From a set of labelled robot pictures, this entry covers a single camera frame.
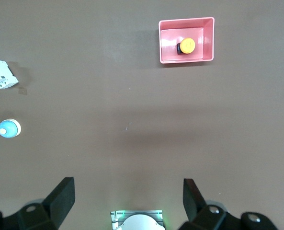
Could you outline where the white circuit breaker red switch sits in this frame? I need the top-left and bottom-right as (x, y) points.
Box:
(0, 60), (20, 90)

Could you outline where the yellow push button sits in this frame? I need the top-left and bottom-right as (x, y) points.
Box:
(176, 37), (196, 56)

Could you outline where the pink plastic bin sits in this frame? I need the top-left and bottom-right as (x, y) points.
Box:
(158, 16), (215, 64)

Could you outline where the blue dome bell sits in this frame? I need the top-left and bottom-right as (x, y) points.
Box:
(0, 118), (22, 139)

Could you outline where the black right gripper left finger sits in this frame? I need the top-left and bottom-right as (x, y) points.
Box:
(0, 177), (76, 230)

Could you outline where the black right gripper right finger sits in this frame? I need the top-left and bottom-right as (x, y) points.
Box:
(179, 178), (279, 230)

